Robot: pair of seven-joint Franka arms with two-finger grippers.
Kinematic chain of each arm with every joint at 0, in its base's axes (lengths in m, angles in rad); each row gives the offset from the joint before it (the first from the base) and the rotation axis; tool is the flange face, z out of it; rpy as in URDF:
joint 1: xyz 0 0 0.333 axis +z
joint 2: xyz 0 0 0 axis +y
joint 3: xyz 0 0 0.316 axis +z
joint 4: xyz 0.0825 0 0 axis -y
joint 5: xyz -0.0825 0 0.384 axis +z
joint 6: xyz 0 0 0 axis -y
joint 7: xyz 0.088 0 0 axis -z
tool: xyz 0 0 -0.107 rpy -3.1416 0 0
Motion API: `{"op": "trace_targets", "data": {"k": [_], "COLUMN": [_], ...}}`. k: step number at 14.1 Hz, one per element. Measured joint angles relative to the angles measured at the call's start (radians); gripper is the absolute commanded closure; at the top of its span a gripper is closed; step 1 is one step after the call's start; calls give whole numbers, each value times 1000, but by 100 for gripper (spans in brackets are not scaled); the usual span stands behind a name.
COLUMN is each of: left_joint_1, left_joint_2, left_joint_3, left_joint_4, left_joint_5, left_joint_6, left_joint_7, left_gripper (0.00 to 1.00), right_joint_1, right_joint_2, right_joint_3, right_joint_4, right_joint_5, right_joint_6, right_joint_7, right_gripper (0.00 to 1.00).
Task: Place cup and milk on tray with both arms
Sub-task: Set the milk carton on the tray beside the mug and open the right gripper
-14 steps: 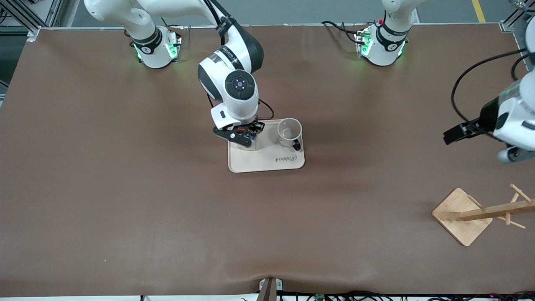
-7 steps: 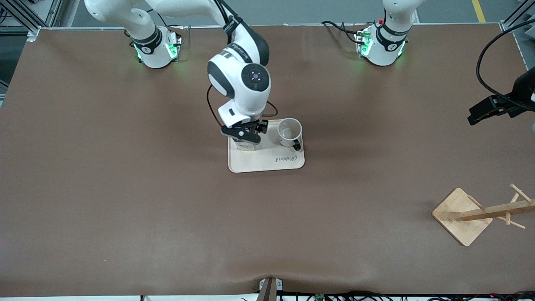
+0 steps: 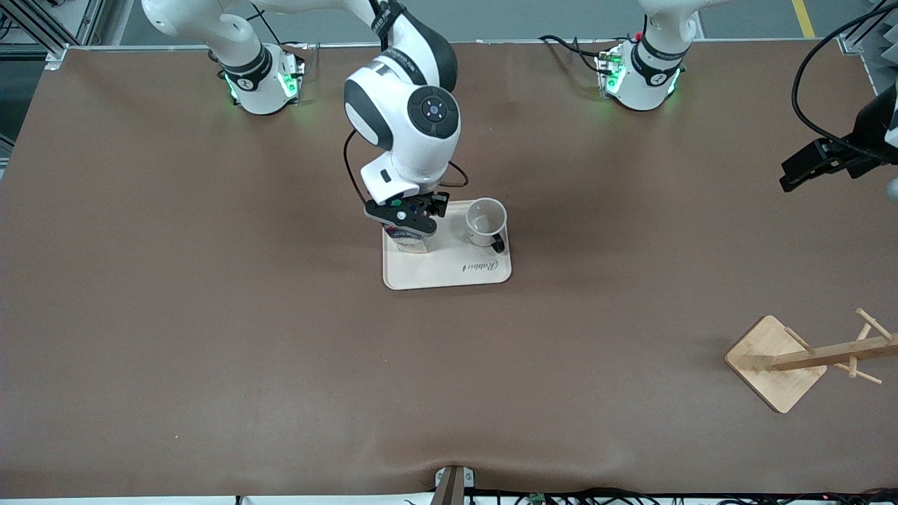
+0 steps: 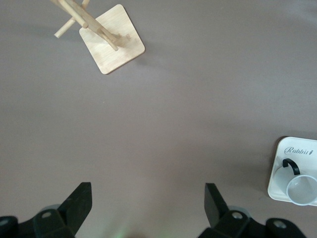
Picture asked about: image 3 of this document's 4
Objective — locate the blue milk carton green cap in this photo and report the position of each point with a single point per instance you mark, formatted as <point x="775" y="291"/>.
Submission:
<point x="410" y="244"/>

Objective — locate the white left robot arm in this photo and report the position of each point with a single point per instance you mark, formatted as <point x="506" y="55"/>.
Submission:
<point x="645" y="84"/>

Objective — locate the cream rabbit print tray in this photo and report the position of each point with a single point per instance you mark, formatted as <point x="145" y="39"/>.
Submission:
<point x="435" y="270"/>

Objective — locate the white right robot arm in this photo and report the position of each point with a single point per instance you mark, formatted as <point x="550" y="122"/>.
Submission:
<point x="414" y="161"/>

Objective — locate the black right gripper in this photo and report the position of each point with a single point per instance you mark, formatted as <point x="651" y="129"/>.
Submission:
<point x="429" y="201"/>

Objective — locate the aluminium frame profile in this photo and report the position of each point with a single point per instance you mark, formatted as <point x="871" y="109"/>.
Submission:
<point x="49" y="28"/>

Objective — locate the metal table clamp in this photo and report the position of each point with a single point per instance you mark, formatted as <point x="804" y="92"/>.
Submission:
<point x="453" y="485"/>

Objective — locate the wooden mug rack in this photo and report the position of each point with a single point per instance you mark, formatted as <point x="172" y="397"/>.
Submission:
<point x="772" y="372"/>

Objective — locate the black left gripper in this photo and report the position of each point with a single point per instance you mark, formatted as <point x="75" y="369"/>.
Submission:
<point x="860" y="150"/>

